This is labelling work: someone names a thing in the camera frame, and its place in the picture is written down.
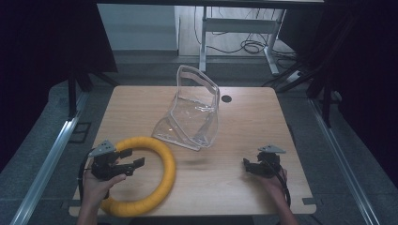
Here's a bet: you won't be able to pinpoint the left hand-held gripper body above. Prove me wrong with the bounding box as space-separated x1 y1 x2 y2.
87 139 135 182

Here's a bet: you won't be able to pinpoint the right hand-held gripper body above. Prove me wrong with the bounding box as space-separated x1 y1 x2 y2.
250 143 287 179

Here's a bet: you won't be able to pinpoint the yellow foam ring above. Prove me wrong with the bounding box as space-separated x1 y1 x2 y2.
99 136 177 218

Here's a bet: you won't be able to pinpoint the clear plastic bag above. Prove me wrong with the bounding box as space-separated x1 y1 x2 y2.
151 64 222 152

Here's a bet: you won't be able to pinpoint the person's right hand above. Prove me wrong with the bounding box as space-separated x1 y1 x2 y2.
260 168 289 203

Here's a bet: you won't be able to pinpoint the person's left hand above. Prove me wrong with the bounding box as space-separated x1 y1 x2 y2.
81 168 128 208

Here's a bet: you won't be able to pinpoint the black metal stand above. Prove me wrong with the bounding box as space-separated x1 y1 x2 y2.
67 69 120 119
262 60 333 128

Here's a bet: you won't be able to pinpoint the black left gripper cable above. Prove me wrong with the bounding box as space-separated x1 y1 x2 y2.
76 153 96 203

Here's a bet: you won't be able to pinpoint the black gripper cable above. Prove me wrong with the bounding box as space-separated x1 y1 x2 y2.
76 153 96 203
264 155 293 208

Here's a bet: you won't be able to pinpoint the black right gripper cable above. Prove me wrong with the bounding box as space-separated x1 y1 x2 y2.
264 155 293 208

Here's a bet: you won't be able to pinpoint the aluminium floor rail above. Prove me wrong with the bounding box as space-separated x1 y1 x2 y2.
8 92 91 225
307 97 381 225

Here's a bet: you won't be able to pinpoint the black floor cables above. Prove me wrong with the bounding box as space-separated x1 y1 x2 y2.
192 6 298 62

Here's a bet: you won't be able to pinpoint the white metal desk frame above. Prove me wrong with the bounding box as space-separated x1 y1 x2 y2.
198 6 287 76

